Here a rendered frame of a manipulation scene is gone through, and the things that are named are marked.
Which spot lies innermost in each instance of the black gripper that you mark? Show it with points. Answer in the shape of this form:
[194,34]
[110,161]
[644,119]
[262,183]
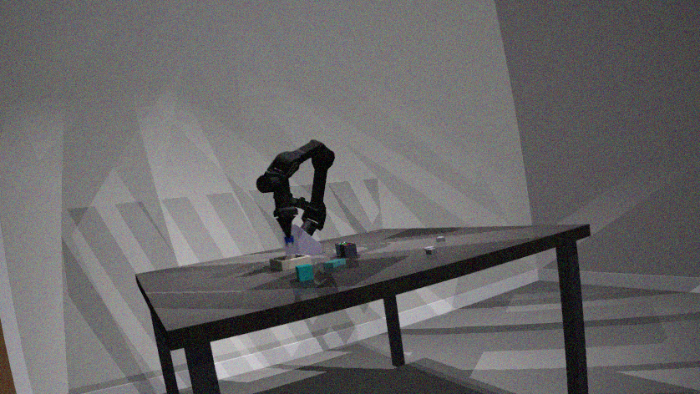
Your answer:
[284,211]

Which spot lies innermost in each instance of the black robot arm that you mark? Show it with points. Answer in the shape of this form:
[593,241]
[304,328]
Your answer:
[286,164]

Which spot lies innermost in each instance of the light blue rectangular block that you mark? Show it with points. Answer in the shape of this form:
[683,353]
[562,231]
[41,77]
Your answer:
[334,263]

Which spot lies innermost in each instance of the teal cube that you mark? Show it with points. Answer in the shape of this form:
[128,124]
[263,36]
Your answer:
[304,272]

